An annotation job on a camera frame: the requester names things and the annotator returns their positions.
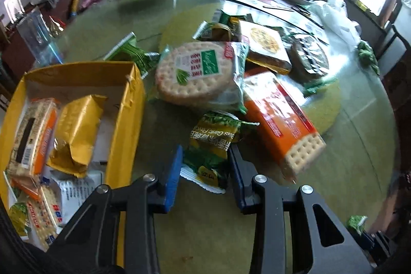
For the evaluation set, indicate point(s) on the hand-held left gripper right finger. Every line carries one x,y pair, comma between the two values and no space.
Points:
236,177

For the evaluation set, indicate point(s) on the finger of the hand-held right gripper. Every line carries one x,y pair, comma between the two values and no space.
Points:
379,243

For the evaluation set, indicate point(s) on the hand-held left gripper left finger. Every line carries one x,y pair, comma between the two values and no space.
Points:
171,177

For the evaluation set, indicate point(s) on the green pea snack packet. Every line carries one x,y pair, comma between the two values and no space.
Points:
208,145

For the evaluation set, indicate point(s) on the yellow cardboard box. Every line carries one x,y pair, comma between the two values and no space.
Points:
128,120

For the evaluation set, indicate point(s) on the white printed snack packet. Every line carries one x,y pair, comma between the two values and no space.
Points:
75,193

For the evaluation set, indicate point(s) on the yellow foil snack packet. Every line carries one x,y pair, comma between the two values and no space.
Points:
77,132

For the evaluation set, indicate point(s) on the red blue label cracker packet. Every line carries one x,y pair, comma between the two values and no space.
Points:
45,213

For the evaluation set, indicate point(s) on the orange black-striped cracker packet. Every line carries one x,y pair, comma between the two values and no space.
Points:
32,136

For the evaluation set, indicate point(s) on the small green snack packet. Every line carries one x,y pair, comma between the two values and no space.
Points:
18,217

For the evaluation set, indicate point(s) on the orange square cracker packet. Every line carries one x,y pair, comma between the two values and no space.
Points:
279,120

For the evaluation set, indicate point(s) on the round cracker packet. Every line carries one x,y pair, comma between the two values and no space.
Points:
196,75

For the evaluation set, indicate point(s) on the light green snack packet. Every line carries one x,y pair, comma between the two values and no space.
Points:
131,52

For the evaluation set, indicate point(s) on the dark round cookie packet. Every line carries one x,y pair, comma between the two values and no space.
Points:
310,59

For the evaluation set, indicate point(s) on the yellow green snack packet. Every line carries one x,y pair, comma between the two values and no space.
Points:
215,31

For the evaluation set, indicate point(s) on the dark green snack packet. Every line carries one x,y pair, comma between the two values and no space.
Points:
236,18

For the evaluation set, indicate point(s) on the black chopstick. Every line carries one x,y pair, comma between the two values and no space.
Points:
279,7
303,9

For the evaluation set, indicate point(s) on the green leafy vegetable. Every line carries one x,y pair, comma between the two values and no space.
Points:
367,55

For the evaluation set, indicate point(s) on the white plastic bag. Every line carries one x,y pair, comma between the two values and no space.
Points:
337,17

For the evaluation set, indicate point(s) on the clear blue plastic jug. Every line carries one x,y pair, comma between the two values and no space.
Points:
38,36

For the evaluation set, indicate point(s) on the dark red sideboard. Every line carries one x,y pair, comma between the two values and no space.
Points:
19,4

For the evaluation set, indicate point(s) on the white cabinet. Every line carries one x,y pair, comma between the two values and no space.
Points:
405,6

